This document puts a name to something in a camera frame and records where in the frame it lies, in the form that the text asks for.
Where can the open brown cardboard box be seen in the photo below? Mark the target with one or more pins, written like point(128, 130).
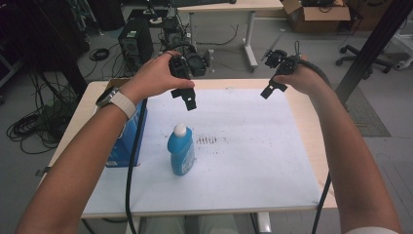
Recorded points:
point(319, 16)

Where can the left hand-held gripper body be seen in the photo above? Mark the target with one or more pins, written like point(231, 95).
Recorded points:
point(180, 66)

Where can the black computer tower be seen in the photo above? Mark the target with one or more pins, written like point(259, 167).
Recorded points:
point(136, 42)

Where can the black equipment on floor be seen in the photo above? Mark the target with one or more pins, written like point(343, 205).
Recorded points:
point(173, 31)

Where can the blue bottle with white cap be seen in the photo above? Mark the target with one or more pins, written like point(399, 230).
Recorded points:
point(181, 151)

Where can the person's left hand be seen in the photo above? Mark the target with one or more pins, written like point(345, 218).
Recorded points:
point(156, 76)

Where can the black metal stand beam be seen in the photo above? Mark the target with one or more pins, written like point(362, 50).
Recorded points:
point(373, 48)

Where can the blue cardboard box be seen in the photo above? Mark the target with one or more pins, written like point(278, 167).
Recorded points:
point(125, 143)

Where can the white-legged wooden desk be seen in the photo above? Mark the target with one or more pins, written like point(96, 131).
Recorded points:
point(248, 35)

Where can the dark curtain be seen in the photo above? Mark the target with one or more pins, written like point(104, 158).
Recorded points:
point(39, 35)

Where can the person's right hand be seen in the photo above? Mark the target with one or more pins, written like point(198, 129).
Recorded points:
point(303, 79)

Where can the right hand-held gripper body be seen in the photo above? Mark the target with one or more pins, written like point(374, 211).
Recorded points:
point(283, 63)

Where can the black office chair base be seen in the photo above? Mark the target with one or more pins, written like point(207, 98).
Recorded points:
point(363, 58)

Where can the white table leg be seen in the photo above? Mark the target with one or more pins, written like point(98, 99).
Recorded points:
point(263, 223)

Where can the grey floor mat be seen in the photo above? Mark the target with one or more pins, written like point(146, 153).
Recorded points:
point(367, 113)

